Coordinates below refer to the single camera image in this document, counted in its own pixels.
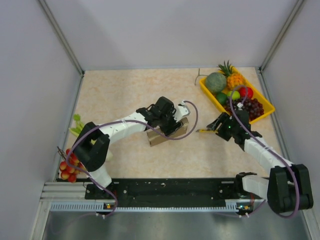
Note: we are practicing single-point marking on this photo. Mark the yellow plastic tray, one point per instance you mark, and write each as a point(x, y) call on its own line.
point(267, 106)

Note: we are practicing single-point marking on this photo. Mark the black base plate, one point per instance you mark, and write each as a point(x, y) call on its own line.
point(176, 192)

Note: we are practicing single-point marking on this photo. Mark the light green lime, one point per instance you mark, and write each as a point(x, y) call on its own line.
point(234, 95)

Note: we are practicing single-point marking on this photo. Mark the green celery stalk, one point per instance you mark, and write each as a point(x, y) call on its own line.
point(76, 130)

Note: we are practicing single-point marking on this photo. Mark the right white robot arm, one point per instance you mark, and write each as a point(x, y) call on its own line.
point(287, 189)

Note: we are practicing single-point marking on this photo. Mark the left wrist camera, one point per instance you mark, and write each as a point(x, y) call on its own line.
point(181, 111)

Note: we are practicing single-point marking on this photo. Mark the red lychee bunch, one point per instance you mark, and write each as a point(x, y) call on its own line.
point(69, 172)

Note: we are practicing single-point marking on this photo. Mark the red apple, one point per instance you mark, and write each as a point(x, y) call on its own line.
point(246, 92)

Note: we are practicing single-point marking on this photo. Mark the white slotted cable duct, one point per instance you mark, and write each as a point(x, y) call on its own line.
point(229, 207)

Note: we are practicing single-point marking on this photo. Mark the pineapple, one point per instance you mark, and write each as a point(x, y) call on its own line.
point(233, 77)

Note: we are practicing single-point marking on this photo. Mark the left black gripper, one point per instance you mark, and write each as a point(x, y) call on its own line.
point(168, 130)

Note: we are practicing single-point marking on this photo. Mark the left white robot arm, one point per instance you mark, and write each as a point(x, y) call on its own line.
point(92, 145)

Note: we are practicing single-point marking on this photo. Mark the purple grape bunch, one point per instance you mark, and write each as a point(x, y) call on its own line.
point(252, 106)

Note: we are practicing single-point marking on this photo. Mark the green melon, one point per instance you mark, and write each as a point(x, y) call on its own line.
point(215, 82)

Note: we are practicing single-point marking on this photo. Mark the dark green lime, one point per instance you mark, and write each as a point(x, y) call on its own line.
point(221, 98)

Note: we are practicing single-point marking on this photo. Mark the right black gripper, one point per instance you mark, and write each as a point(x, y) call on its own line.
point(214, 125)

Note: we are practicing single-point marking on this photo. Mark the yellow utility knife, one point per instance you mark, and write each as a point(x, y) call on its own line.
point(206, 131)

